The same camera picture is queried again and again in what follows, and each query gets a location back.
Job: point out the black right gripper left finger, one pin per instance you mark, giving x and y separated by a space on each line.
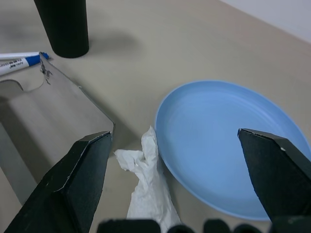
60 189

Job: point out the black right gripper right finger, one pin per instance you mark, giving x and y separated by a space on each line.
279 174

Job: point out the white marker with blue cap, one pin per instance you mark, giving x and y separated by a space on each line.
19 55
14 66

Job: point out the grey phone case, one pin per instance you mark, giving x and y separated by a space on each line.
60 109

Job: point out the crumpled white tissue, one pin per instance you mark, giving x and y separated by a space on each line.
148 194

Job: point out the blue plate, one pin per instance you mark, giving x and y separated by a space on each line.
206 121

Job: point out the black cup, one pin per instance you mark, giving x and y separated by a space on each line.
65 29

